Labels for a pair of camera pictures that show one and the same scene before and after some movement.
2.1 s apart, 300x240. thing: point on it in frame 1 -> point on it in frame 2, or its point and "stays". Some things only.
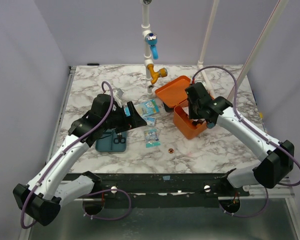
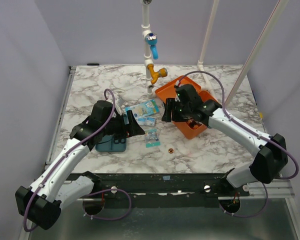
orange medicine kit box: (172, 94) stays
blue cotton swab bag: (148, 107) stays
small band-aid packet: (152, 138) stays
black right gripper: (193, 110) -> (172, 110)
